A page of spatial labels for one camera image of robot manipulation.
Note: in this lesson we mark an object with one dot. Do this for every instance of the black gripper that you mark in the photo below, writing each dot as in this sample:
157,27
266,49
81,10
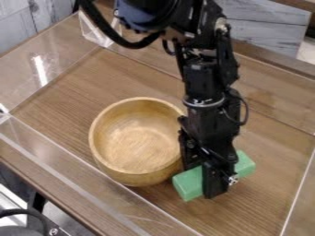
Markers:
209,128

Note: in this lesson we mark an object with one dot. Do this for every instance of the green rectangular block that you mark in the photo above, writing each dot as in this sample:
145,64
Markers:
188,182

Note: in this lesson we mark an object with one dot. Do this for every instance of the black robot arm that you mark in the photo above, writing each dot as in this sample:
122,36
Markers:
194,30

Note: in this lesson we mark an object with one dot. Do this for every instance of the brown wooden bowl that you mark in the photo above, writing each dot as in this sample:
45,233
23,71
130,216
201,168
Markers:
134,143

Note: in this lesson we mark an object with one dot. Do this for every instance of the black table leg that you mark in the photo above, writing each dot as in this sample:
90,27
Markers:
38,201

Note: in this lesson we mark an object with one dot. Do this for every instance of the black metal base bracket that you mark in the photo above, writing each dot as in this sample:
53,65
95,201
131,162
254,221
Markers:
39,223

